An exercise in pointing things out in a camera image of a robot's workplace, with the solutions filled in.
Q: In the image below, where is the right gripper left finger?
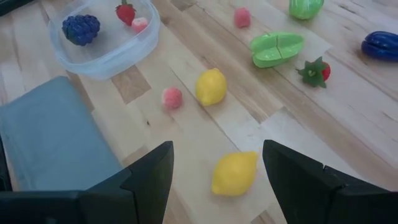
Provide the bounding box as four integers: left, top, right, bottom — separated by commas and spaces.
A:
0, 141, 175, 224

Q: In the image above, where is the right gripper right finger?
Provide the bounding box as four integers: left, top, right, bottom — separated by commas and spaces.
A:
262, 139, 398, 224

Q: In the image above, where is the yellow toy lemon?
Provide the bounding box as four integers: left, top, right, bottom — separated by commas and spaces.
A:
211, 151, 260, 197
195, 67, 228, 107

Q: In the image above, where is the pink toy fruit piece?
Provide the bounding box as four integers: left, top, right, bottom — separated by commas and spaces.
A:
131, 17, 149, 34
161, 86, 183, 110
233, 7, 252, 29

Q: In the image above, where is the red toy strawberry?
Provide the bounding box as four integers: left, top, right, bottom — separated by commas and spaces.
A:
297, 56, 331, 89
115, 0, 137, 27

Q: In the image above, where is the clear plastic tupperware container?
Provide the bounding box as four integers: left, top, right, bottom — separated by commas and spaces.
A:
48, 0, 161, 80

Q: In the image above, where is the green split toy vegetable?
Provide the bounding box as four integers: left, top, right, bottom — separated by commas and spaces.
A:
249, 30, 305, 69

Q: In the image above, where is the purple toy grape bunch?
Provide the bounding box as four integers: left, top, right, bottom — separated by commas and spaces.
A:
61, 14, 101, 47

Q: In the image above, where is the round light green toy fruit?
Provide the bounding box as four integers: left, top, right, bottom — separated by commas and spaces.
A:
288, 0, 325, 21

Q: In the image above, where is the grey woven cloth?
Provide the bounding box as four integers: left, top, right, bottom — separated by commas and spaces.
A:
0, 76, 124, 192

